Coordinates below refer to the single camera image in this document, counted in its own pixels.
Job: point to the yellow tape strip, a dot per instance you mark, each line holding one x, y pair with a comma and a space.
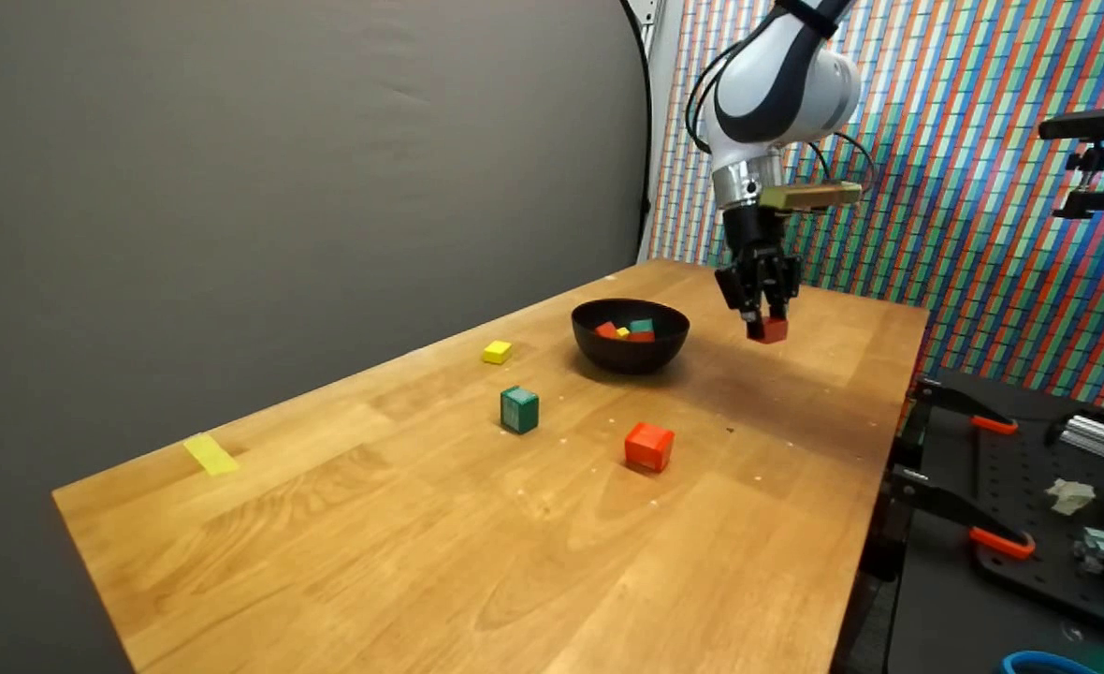
209, 456

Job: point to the red wooden block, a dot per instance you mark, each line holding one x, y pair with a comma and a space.
645, 338
607, 330

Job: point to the grey fabric backdrop panel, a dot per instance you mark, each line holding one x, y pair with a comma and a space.
264, 162

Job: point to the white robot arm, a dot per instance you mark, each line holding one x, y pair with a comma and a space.
778, 79

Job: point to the yellow pentagon block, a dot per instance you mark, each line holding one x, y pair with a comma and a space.
495, 354

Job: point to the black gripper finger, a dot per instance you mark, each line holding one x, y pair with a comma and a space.
786, 286
736, 294

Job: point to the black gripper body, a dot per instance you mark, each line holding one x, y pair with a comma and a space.
757, 238

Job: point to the white crumpled paper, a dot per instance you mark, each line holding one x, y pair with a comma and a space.
1073, 495

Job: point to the white flat bar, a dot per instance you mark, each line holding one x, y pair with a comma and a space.
1099, 437

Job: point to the orange-red wooden cube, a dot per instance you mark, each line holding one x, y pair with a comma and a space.
650, 449

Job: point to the red hexagonal block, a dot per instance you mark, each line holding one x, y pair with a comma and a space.
768, 330

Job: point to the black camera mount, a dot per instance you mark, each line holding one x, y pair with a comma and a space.
1095, 125

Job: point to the black pegboard bench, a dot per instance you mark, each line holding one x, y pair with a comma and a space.
1012, 494

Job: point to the green wooden cube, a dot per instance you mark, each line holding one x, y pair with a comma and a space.
516, 411

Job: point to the tan wrist camera box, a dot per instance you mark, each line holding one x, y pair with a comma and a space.
812, 195

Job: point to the black bowl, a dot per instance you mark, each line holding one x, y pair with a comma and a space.
629, 360

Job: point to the pale yellow cube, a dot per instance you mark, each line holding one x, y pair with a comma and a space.
621, 330

